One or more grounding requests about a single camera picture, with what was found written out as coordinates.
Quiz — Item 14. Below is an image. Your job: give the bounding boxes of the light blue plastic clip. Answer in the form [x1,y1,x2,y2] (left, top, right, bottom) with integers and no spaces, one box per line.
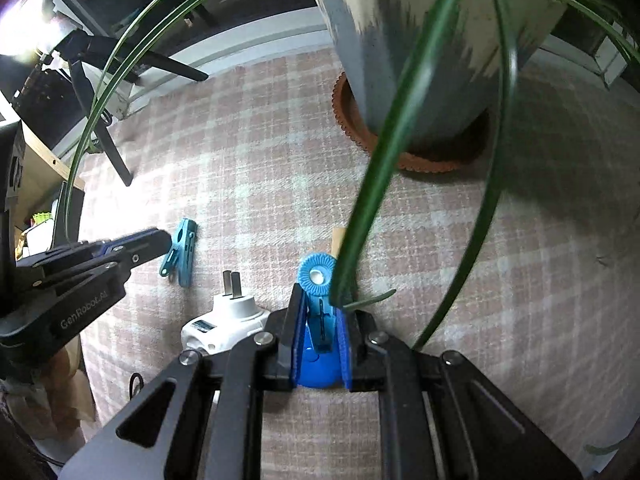
[160,218,198,288]

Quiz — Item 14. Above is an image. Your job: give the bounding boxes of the white power adapter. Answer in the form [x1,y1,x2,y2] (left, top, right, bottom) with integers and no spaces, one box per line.
[180,270,270,356]

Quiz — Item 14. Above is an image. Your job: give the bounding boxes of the wooden clothespin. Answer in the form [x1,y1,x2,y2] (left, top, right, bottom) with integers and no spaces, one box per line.
[331,226,346,258]

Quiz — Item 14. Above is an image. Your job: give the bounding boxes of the wooden cabinet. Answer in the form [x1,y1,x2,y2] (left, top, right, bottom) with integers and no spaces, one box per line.
[1,120,85,266]

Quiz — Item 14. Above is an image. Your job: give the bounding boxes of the black tripod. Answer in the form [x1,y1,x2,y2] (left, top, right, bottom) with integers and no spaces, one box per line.
[37,28,207,185]

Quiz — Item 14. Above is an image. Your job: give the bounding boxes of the brown pot saucer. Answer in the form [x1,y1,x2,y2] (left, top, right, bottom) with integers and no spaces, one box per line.
[331,70,492,175]

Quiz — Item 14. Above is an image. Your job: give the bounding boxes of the grey plant pot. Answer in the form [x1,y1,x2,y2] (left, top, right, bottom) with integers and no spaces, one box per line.
[316,0,565,155]

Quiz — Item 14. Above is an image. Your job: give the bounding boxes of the green plant leaves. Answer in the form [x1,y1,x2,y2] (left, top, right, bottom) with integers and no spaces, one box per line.
[81,0,639,468]

